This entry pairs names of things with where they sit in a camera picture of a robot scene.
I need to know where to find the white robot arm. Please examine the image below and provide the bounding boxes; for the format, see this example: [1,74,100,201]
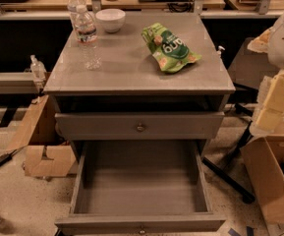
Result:
[248,13,284,137]

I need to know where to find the grey drawer cabinet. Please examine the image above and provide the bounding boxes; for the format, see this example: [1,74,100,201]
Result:
[42,11,237,236]

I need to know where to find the rear clear water bottle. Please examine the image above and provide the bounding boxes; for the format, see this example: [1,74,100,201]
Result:
[67,0,85,27]

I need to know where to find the open grey lower drawer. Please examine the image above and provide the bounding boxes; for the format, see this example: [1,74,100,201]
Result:
[55,140,225,236]

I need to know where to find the cardboard box on right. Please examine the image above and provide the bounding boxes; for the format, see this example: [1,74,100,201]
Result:
[241,130,284,236]

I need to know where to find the green rice chip bag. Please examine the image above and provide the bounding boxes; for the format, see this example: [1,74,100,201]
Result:
[142,23,201,74]

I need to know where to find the white pump bottle top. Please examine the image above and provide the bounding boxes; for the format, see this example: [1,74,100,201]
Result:
[216,45,225,57]

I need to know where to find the clear water bottle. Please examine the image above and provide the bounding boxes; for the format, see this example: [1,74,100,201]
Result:
[75,5,101,70]
[67,0,85,27]

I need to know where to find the front clear water bottle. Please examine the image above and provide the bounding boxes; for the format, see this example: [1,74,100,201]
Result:
[75,5,101,70]

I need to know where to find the black chair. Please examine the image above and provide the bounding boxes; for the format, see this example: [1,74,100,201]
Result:
[201,36,282,205]

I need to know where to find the flat cardboard on left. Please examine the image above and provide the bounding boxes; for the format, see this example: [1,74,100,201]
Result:
[7,95,78,177]

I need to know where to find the grey upper drawer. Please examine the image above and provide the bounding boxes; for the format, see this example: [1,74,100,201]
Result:
[55,112,224,141]

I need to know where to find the small spray bottle left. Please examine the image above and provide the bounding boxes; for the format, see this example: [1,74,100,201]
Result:
[30,55,46,81]

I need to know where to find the black power adapter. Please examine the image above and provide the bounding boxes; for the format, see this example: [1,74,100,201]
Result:
[0,147,22,167]

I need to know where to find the white ceramic bowl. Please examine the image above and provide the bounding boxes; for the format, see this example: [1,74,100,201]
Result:
[95,9,126,33]

